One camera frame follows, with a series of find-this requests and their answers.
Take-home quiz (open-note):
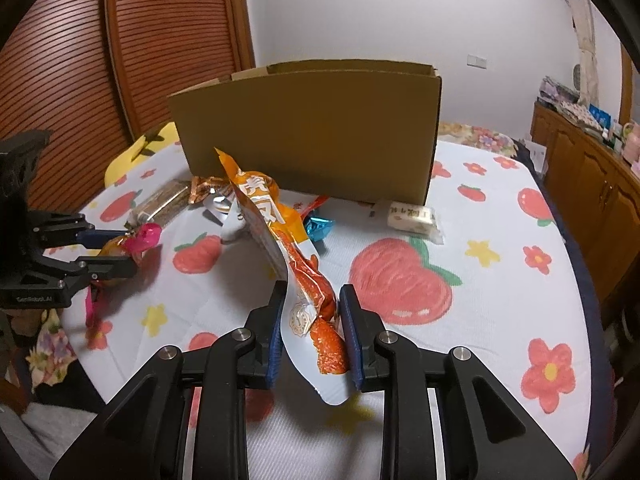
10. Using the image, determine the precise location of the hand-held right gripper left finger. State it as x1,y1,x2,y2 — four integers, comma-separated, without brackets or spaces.
50,280,288,480

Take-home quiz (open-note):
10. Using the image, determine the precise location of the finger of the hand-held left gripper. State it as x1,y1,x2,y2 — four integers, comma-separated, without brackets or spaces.
74,256,139,285
74,227,128,251

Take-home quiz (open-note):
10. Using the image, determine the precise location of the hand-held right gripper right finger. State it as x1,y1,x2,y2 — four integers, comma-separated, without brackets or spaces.
339,284,576,480

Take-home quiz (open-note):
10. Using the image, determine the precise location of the pink orange candy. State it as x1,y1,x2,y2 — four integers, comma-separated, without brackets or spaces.
84,222,164,329

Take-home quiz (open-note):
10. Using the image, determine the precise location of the brown snack bar packet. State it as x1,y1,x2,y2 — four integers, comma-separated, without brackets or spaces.
126,180,193,226

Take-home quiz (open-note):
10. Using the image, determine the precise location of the orange snack packet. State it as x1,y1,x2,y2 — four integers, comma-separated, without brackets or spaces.
214,147,351,407

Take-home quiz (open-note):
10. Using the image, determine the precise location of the small orange silver packet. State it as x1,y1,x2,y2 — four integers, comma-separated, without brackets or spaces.
189,175,240,226

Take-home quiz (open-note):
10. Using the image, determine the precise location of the blue foil candy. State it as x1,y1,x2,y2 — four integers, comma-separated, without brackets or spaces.
301,212,335,247

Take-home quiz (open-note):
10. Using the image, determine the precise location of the white nougat packet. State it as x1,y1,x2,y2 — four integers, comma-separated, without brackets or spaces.
370,200,446,246

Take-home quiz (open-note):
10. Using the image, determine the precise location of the cardboard box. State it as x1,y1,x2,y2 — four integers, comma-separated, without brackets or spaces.
167,60,443,206

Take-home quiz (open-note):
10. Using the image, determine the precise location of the strawberry print tablecloth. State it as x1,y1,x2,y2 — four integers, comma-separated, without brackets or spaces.
57,120,617,480

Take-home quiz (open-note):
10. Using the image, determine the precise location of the wooden slatted wardrobe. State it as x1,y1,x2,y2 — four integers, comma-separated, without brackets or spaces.
0,0,257,211

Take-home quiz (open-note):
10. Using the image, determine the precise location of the floral cloth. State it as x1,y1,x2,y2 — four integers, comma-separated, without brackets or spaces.
22,121,522,401

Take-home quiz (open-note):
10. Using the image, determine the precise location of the white paper bag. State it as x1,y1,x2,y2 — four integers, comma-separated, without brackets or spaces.
520,139,549,172

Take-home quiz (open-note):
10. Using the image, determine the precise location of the wooden cabinet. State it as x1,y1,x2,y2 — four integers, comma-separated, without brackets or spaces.
530,100,640,306

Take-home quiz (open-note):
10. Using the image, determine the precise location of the pile of patterned cloths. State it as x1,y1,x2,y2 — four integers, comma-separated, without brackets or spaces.
538,76,603,133

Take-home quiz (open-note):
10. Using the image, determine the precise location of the pink cup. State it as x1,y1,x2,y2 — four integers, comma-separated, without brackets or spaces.
621,122,640,162

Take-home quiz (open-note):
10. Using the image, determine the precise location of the pale patterned curtain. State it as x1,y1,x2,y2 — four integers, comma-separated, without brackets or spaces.
569,0,601,107

